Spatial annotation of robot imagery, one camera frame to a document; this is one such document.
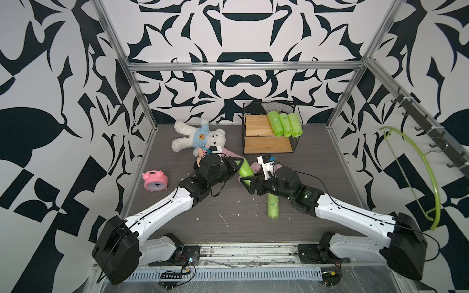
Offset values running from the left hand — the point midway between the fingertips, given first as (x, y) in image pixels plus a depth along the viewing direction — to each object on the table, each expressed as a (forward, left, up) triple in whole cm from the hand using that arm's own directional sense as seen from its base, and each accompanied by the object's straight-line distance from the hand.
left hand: (243, 157), depth 76 cm
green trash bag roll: (+22, -28, -4) cm, 36 cm away
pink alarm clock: (-1, +40, -15) cm, 43 cm away
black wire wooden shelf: (+19, -9, -8) cm, 23 cm away
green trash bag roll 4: (-5, -1, -2) cm, 5 cm away
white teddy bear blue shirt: (+24, +23, -15) cm, 37 cm away
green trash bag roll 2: (+21, -23, -4) cm, 32 cm away
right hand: (-7, -1, -3) cm, 7 cm away
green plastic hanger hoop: (-26, -59, 0) cm, 64 cm away
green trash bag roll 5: (-13, -13, -20) cm, 27 cm away
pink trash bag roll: (+18, +6, -21) cm, 28 cm away
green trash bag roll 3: (+23, -18, -4) cm, 29 cm away
